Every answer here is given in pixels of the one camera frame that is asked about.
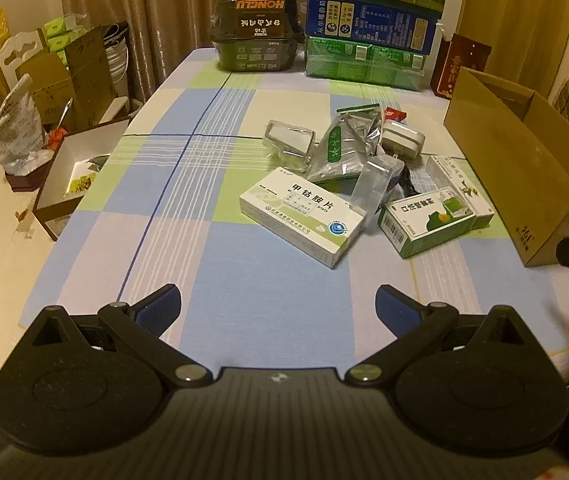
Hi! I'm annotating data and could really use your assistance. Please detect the clear plastic box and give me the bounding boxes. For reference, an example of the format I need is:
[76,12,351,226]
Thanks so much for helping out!
[263,119,316,174]

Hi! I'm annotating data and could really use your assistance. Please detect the green white medicine box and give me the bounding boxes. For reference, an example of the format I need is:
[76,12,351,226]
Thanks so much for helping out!
[379,186,475,259]

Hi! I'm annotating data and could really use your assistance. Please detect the open white tray box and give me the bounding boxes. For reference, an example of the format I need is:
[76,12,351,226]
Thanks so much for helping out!
[33,118,129,240]

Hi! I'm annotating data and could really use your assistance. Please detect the red candy packet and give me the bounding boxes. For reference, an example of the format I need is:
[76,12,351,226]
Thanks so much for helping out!
[385,106,407,122]

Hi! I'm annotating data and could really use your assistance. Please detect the small clear plastic case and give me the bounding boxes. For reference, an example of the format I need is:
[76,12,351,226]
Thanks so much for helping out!
[351,155,405,217]

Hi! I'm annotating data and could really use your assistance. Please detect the large white medicine box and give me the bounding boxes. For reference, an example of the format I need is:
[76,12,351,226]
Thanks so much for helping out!
[239,167,365,269]

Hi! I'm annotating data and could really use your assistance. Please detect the silver foil tea bag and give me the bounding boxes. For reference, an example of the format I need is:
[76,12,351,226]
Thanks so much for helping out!
[305,103,382,183]

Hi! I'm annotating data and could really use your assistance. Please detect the green drink carton pack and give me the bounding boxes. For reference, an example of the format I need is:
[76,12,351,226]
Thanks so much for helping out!
[305,36,426,90]

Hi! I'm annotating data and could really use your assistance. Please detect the dark Honglu food box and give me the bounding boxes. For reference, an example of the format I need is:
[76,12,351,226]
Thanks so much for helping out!
[210,0,305,72]

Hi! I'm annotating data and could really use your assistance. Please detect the blue milk carton box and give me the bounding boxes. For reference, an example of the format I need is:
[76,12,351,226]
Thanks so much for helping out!
[306,0,437,55]

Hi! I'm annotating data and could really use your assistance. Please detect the white power adapter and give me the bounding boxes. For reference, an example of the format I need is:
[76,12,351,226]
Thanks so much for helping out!
[381,120,426,160]

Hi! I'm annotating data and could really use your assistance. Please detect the dark red gift box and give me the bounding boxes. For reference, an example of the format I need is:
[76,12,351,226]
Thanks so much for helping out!
[430,34,492,99]

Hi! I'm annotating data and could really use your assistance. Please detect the crumpled white plastic bag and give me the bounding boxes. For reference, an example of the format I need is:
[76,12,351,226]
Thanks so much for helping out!
[0,74,53,177]

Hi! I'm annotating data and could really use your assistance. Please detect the white flower medicine box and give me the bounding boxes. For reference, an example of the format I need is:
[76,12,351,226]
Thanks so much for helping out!
[425,155,495,230]

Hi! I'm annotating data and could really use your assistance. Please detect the brown cardboard box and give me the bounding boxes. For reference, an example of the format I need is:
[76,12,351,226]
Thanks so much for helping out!
[444,68,569,266]

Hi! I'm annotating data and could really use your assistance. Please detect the checkered tablecloth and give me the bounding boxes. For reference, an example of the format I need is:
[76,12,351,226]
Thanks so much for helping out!
[21,49,569,373]

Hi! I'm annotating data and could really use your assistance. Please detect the green boxes on carton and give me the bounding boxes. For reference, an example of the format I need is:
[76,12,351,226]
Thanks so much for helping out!
[44,13,91,66]

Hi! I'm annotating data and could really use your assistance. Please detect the white cardboard carton handle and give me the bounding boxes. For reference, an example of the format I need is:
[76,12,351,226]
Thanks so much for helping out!
[0,28,48,94]

